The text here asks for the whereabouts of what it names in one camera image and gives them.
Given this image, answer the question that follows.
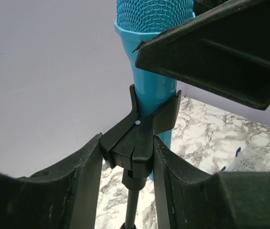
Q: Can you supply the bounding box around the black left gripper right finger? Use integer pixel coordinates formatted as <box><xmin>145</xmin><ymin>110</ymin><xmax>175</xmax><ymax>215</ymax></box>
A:
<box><xmin>153</xmin><ymin>137</ymin><xmax>270</xmax><ymax>229</ymax></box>

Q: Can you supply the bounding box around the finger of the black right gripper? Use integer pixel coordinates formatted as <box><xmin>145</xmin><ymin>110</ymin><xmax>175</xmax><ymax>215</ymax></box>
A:
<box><xmin>135</xmin><ymin>0</ymin><xmax>270</xmax><ymax>110</ymax></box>
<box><xmin>193</xmin><ymin>0</ymin><xmax>227</xmax><ymax>15</ymax></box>

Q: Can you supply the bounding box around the clear plastic screw box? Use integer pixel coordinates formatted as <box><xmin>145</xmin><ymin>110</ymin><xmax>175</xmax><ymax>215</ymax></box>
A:
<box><xmin>221</xmin><ymin>147</ymin><xmax>270</xmax><ymax>172</ymax></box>

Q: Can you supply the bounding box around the black fork clip mic stand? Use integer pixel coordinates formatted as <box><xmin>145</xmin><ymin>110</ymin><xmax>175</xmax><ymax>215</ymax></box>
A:
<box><xmin>99</xmin><ymin>85</ymin><xmax>181</xmax><ymax>229</ymax></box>

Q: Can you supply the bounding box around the blue microphone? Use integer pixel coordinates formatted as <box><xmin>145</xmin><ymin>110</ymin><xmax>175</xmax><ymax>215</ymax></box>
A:
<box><xmin>113</xmin><ymin>0</ymin><xmax>196</xmax><ymax>182</ymax></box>

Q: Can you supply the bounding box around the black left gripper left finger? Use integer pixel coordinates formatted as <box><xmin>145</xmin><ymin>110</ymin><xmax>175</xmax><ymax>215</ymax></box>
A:
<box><xmin>0</xmin><ymin>135</ymin><xmax>102</xmax><ymax>229</ymax></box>

